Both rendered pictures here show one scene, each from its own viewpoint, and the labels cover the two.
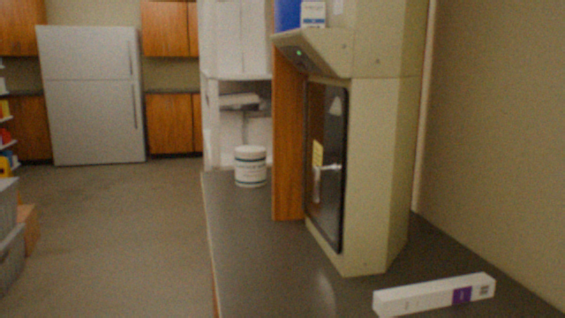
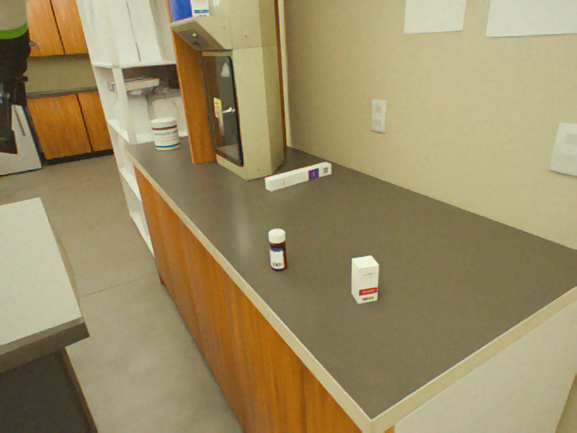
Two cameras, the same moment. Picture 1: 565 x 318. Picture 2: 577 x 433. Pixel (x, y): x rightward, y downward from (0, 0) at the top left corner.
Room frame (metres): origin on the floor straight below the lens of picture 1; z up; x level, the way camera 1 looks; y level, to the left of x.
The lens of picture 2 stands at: (-0.53, 0.10, 1.42)
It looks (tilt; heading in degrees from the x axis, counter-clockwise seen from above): 25 degrees down; 344
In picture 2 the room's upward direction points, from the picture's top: 4 degrees counter-clockwise
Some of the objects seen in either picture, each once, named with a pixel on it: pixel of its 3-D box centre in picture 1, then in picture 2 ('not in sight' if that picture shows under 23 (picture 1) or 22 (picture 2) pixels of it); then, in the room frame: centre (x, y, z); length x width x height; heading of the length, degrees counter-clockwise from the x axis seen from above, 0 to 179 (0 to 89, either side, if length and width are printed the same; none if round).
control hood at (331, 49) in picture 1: (305, 54); (198, 35); (1.00, -0.05, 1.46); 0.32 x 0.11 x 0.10; 13
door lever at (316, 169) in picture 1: (323, 183); (225, 121); (0.90, -0.10, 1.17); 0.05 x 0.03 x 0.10; 103
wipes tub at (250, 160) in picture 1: (250, 165); (166, 133); (1.60, 0.13, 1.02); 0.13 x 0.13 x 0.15
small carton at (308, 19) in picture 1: (312, 17); (200, 8); (0.95, -0.07, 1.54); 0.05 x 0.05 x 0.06; 1
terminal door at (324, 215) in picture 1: (321, 161); (221, 110); (1.02, -0.10, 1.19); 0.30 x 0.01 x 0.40; 13
